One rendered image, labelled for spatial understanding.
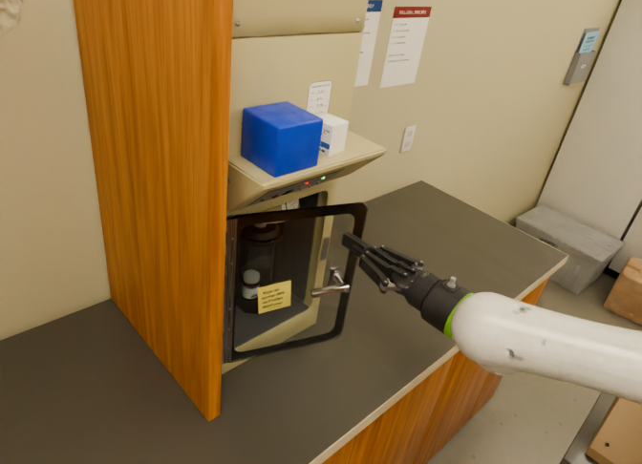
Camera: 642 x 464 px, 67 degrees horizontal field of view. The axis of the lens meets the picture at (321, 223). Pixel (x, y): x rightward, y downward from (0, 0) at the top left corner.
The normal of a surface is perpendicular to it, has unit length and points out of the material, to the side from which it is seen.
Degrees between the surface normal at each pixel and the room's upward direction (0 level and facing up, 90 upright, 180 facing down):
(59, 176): 90
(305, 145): 90
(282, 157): 90
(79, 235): 90
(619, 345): 34
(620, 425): 45
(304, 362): 0
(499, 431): 0
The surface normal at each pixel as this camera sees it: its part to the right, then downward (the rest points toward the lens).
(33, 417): 0.13, -0.84
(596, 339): -0.36, -0.58
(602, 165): -0.72, 0.28
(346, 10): 0.68, 0.46
